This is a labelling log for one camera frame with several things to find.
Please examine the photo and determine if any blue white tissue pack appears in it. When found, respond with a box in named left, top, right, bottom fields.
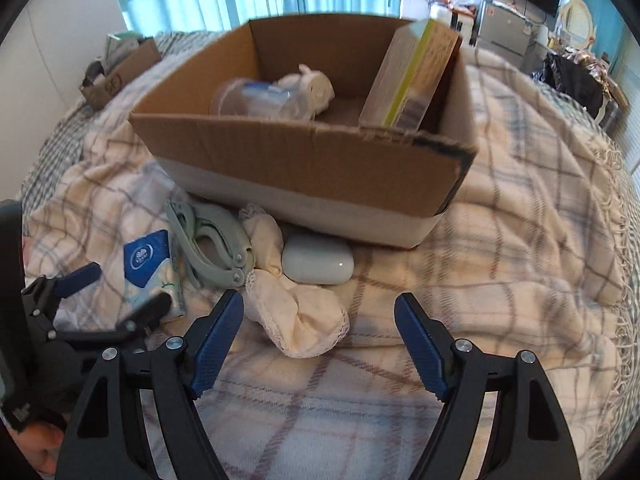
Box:
left=122, top=230, right=186, bottom=320

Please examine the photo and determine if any clear plastic container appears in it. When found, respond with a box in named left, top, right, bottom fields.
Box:
left=209, top=78, right=314, bottom=122

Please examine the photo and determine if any large open cardboard box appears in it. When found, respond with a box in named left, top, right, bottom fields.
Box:
left=129, top=14, right=478, bottom=249

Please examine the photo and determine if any green checked bed sheet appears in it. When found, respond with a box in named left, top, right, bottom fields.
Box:
left=17, top=32, right=220, bottom=214

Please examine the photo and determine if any small cardboard box with items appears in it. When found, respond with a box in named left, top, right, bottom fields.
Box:
left=79, top=35, right=162, bottom=110

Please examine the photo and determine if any oval white vanity mirror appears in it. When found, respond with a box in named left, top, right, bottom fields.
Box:
left=558, top=0, right=596, bottom=50

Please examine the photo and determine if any black jacket on chair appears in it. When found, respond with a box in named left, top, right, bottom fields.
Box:
left=539, top=53, right=604, bottom=118

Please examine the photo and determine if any silver mini fridge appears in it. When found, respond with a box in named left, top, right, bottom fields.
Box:
left=476, top=0, right=533, bottom=56

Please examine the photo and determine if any grey-green plastic clamp tool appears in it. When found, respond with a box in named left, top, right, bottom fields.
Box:
left=165, top=200, right=255, bottom=289

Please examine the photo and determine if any yellow-green product box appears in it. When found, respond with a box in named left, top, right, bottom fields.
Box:
left=359, top=18, right=462, bottom=131

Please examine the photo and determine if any person's left hand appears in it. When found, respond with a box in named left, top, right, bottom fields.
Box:
left=9, top=422, right=64, bottom=474

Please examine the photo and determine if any white earbuds case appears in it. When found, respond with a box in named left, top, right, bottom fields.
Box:
left=282, top=234, right=355, bottom=285

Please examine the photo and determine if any cream lace sock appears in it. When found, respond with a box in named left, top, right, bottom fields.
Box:
left=239, top=204, right=349, bottom=359

